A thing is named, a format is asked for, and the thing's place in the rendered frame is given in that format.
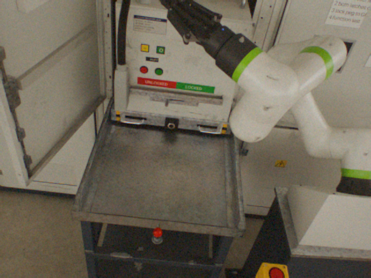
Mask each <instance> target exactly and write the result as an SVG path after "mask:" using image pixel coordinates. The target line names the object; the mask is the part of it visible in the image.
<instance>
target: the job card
mask: <svg viewBox="0 0 371 278"><path fill-rule="evenodd" d="M370 6H371V0H333V2H332V4H331V7H330V9H329V12H328V15H327V16H326V19H325V22H324V25H331V26H336V27H344V28H352V29H357V30H360V29H361V26H362V24H363V22H364V20H365V18H366V15H367V12H368V10H369V8H370Z"/></svg>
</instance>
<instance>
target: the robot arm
mask: <svg viewBox="0 0 371 278"><path fill-rule="evenodd" d="M158 1H160V2H161V5H163V6H164V7H165V8H167V10H168V13H167V19H168V20H169V21H170V23H171V24H172V26H174V28H175V29H176V31H177V32H178V33H179V34H180V35H181V36H182V38H183V42H184V44H186V45H188V44H189V42H196V43H197V44H199V45H201V46H203V47H204V49H205V51H206V53H208V54H209V55H210V56H211V57H213V58H214V59H215V65H216V66H217V67H218V68H219V69H220V70H222V71H223V72H224V73H225V74H226V75H227V76H229V77H230V78H231V79H232V80H233V81H234V82H235V83H237V84H238V85H239V86H240V87H241V88H243V89H244V91H245V92H244V94H243V96H242V98H241V99H240V101H239V102H238V103H237V105H236V106H235V107H234V109H233V110H232V112H231V114H230V119H229V124H230V129H231V131H232V133H233V134H234V136H235V137H236V138H238V139H239V140H241V141H244V142H258V141H261V140H262V139H264V138H265V137H266V136H267V135H268V134H269V133H270V131H271V130H272V128H273V127H274V126H275V125H276V123H277V122H278V121H279V120H280V118H281V117H282V116H283V115H284V114H285V113H286V112H287V111H288V110H290V111H291V113H292V115H293V118H294V120H295V122H296V125H297V128H298V130H299V133H300V136H301V139H302V142H303V145H304V149H305V151H306V152H307V153H308V154H309V155H310V156H312V157H313V158H317V159H329V160H340V161H341V180H340V183H339V184H338V186H337V187H336V191H337V192H342V193H349V194H353V195H362V196H371V128H367V127H330V126H329V125H328V124H327V122H326V120H325V118H324V117H323V115H322V114H321V112H320V110H319V108H318V106H317V104H316V102H315V99H314V97H313V95H312V93H311V91H312V90H313V89H315V88H316V87H318V86H319V85H320V84H321V83H323V82H324V81H325V80H327V79H328V78H329V77H330V76H332V75H333V74H334V73H335V72H336V71H337V70H338V69H339V68H340V67H341V66H342V65H343V64H344V62H345V60H346V57H347V48H346V45H345V43H344V42H343V41H342V40H341V39H340V38H339V37H337V36H335V35H321V36H318V37H315V38H311V39H308V40H305V41H300V42H292V43H282V44H278V45H275V46H273V47H272V48H270V49H269V50H268V52H267V53H266V52H264V51H263V50H262V49H260V48H259V47H258V46H257V45H255V44H254V43H253V42H252V41H251V40H249V39H248V38H247V37H246V36H244V35H243V34H242V33H237V34H236V33H235V32H233V31H232V30H230V29H229V28H228V27H226V26H222V25H221V24H220V21H221V18H222V15H221V14H218V13H215V12H213V11H211V10H209V9H207V8H206V7H204V6H202V5H200V4H198V3H197V2H195V1H193V0H185V1H184V0H158ZM190 5H191V6H190Z"/></svg>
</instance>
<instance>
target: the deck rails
mask: <svg viewBox="0 0 371 278"><path fill-rule="evenodd" d="M113 103H114V97H113V99H112V103H111V105H110V108H109V111H108V114H107V117H106V120H105V122H104V126H103V129H102V131H101V134H100V137H99V140H98V143H97V146H96V149H95V151H94V154H93V157H92V160H91V163H90V165H89V168H88V172H87V174H86V177H85V180H84V182H83V186H82V189H81V192H80V194H79V197H78V204H79V209H78V211H83V212H90V209H91V207H92V203H93V199H94V196H95V194H96V190H97V186H98V184H99V181H100V177H101V173H102V171H103V167H104V164H105V161H106V157H107V155H108V151H109V148H110V145H111V141H112V138H113V135H114V131H115V128H116V125H117V122H118V121H116V120H111V114H110V111H111V107H112V104H113ZM223 148H224V174H225V201H226V215H227V228H237V229H238V224H239V220H240V219H241V210H240V202H239V188H238V173H237V159H236V151H235V137H234V134H233V133H232V131H231V133H230V134H223ZM238 212H239V213H238Z"/></svg>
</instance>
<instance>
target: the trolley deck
mask: <svg viewBox="0 0 371 278"><path fill-rule="evenodd" d="M112 99H113V98H112V97H110V100H109V103H108V105H107V109H106V112H105V114H104V117H103V120H102V122H101V125H100V128H99V131H98V134H97V137H96V139H95V142H94V145H93V148H92V151H91V153H90V156H89V159H88V162H87V164H86V167H85V170H84V172H83V175H82V178H81V181H80V183H79V188H78V191H77V194H76V197H75V199H74V202H73V205H72V207H71V214H72V219H73V220H79V221H90V222H100V223H106V224H117V225H127V226H138V227H144V228H154V229H155V228H157V225H158V224H160V228H161V229H165V230H171V231H181V232H192V233H202V234H208V235H218V236H229V237H239V238H242V236H243V234H244V231H245V229H246V228H245V215H244V207H243V194H242V182H241V169H240V162H239V149H238V139H237V138H236V137H235V136H234V137H235V151H236V159H237V173H238V188H239V202H240V210H241V219H240V220H239V224H238V229H237V228H227V215H226V201H225V174H224V148H223V134H212V133H203V132H200V131H197V130H188V129H179V128H178V130H171V129H165V127H164V126H155V125H145V124H141V125H136V124H130V123H122V122H120V121H118V122H117V125H116V128H115V131H114V135H113V138H112V141H111V145H110V148H109V151H108V155H107V157H106V161H105V164H104V167H103V171H102V173H101V177H100V181H99V184H98V186H97V190H96V194H95V196H94V199H93V203H92V207H91V209H90V212H83V211H78V209H79V204H78V197H79V194H80V192H81V189H82V186H83V182H84V180H85V177H86V174H87V172H88V168H89V165H90V163H91V160H92V157H93V154H94V151H95V149H96V146H97V143H98V140H99V137H100V134H101V131H102V129H103V126H104V122H105V120H106V117H107V114H108V111H109V108H110V105H111V103H112Z"/></svg>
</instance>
